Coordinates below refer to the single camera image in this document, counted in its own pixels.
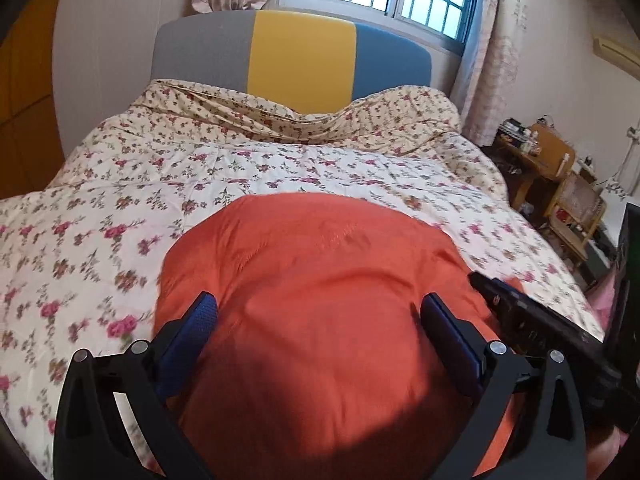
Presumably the wooden chair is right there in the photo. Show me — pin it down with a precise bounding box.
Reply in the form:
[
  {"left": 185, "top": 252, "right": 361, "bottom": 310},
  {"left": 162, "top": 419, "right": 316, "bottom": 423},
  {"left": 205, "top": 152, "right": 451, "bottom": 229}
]
[{"left": 544, "top": 171, "right": 606, "bottom": 263}]

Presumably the wooden desk with clutter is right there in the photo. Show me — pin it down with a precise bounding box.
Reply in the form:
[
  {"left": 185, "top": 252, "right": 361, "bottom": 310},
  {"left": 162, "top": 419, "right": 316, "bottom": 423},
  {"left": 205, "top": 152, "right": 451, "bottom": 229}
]
[{"left": 494, "top": 119, "right": 576, "bottom": 210}]

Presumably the floral quilt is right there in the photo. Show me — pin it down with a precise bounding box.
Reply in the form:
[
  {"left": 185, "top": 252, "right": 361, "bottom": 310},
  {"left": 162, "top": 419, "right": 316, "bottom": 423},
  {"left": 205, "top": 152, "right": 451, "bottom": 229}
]
[{"left": 1, "top": 108, "right": 603, "bottom": 477}]

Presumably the small-floral pillow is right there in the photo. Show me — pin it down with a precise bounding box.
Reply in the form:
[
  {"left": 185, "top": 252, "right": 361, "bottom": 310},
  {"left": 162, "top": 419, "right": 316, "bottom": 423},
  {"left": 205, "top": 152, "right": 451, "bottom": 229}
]
[{"left": 129, "top": 79, "right": 460, "bottom": 155}]

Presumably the brown wooden wardrobe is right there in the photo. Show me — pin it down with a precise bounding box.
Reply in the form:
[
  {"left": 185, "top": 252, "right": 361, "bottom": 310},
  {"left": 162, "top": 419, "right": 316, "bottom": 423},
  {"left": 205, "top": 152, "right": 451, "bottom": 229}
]
[{"left": 1, "top": 0, "right": 64, "bottom": 198}]

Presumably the white air conditioner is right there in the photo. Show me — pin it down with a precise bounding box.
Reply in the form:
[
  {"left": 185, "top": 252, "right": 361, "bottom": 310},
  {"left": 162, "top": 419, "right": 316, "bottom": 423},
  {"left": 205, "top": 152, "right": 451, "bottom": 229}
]
[{"left": 592, "top": 36, "right": 640, "bottom": 79}]

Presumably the grey yellow blue headboard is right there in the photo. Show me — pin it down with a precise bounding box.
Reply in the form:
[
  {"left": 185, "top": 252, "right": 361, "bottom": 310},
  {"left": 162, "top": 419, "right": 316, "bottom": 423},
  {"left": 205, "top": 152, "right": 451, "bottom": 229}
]
[{"left": 151, "top": 10, "right": 432, "bottom": 114}]

